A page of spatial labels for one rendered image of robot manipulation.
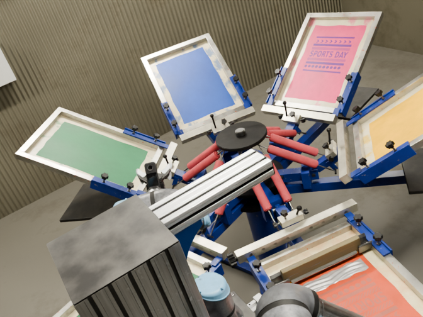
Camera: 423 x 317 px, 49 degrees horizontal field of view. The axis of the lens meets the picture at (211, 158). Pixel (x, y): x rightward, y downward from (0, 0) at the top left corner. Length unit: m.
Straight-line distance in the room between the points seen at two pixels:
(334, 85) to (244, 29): 3.11
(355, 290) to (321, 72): 1.69
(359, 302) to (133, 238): 1.34
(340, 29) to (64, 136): 2.05
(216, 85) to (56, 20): 2.25
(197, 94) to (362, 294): 1.99
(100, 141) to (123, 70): 2.43
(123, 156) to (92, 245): 2.06
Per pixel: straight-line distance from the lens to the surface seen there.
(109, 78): 5.54
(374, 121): 2.93
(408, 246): 3.77
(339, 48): 3.47
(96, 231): 1.15
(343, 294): 2.24
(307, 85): 3.40
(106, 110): 5.62
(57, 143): 3.17
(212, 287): 1.66
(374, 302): 2.21
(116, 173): 3.02
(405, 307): 2.19
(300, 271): 2.26
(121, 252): 1.06
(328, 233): 2.47
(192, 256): 2.54
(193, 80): 3.65
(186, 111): 3.49
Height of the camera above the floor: 2.67
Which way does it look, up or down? 31 degrees down
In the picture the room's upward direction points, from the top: 18 degrees counter-clockwise
